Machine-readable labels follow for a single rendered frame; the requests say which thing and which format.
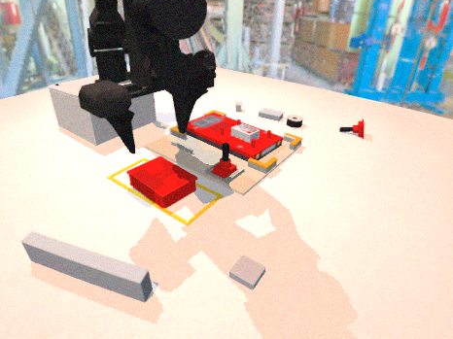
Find small black toy tyre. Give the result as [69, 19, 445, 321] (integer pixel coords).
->
[286, 115, 303, 128]

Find grey rectangular bar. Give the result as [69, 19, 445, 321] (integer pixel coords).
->
[21, 231, 153, 302]

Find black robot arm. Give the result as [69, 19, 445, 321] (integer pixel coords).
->
[87, 0, 216, 102]

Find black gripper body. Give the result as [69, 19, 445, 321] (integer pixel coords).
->
[79, 32, 176, 119]

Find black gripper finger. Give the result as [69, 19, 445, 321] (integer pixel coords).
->
[172, 94, 203, 134]
[106, 110, 135, 154]

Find yellow rectangular outline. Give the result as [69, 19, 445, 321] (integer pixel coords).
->
[107, 158, 223, 225]

